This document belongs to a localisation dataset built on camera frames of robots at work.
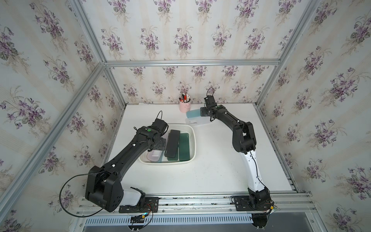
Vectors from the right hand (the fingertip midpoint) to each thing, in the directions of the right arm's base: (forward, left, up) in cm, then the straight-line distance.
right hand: (208, 110), depth 108 cm
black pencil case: (-26, +25, -4) cm, 36 cm away
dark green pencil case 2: (-36, +25, -1) cm, 44 cm away
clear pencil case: (-7, +9, -5) cm, 13 cm away
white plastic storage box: (-17, +18, 0) cm, 25 cm away
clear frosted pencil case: (-37, +35, -1) cm, 51 cm away
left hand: (-34, +34, +6) cm, 48 cm away
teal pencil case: (+5, +11, -9) cm, 15 cm away
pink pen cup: (+3, +18, 0) cm, 18 cm away
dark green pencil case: (-29, +17, -4) cm, 34 cm away
